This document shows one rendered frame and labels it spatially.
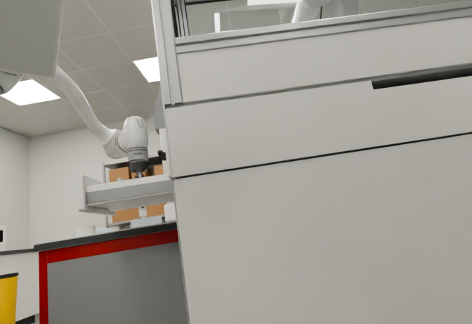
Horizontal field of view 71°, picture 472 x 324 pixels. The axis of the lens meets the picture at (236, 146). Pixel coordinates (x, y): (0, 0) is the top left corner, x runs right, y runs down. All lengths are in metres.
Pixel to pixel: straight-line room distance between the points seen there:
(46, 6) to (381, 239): 0.63
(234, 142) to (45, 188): 5.83
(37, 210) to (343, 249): 5.98
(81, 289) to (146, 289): 0.23
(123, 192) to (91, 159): 4.99
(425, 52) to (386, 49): 0.08
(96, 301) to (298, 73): 1.04
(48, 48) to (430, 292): 0.71
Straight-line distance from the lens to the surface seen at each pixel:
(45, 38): 0.53
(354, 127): 0.69
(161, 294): 1.31
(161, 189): 1.06
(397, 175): 0.70
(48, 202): 6.31
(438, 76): 0.85
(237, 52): 0.71
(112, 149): 1.63
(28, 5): 0.52
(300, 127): 0.66
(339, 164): 0.66
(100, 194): 1.11
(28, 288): 5.19
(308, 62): 0.72
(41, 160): 6.52
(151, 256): 1.30
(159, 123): 2.11
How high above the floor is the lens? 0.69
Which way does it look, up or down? 14 degrees up
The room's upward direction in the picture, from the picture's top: 9 degrees counter-clockwise
